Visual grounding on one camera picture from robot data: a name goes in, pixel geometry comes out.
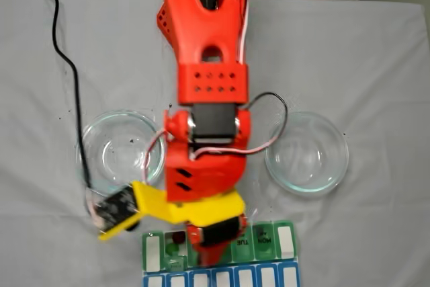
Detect glass bowl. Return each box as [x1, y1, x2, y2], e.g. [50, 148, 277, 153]
[75, 109, 167, 197]
[264, 112, 349, 197]

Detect weekly pill organizer box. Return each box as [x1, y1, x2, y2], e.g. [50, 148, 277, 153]
[140, 218, 300, 287]

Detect white tablecloth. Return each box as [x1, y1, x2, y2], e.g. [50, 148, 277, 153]
[0, 0, 430, 287]

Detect black camera cable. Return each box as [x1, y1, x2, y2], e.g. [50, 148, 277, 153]
[33, 0, 97, 190]

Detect yellow camera mount with board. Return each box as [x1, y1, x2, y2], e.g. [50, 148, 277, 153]
[95, 180, 168, 243]

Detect red white servo wire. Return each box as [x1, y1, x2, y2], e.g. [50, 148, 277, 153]
[247, 91, 289, 155]

